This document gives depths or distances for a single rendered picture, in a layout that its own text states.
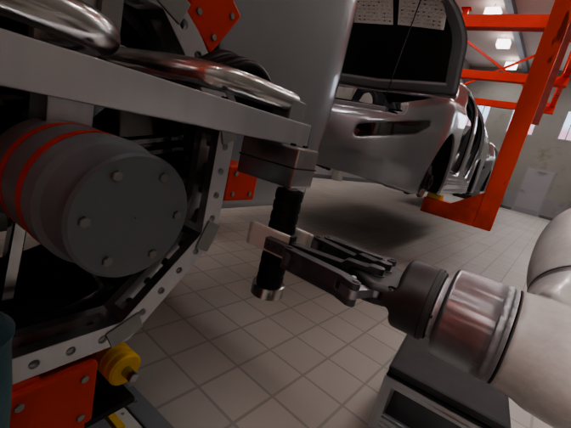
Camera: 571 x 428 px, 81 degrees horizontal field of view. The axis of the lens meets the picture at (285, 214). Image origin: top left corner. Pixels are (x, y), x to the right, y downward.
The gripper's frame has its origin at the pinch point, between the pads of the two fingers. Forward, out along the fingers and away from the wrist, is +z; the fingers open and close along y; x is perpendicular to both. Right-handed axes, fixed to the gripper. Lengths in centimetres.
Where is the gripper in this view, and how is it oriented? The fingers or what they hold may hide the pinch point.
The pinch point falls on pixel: (279, 238)
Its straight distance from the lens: 44.4
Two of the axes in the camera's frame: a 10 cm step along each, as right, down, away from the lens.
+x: 2.2, -9.5, -2.2
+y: 5.6, -0.6, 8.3
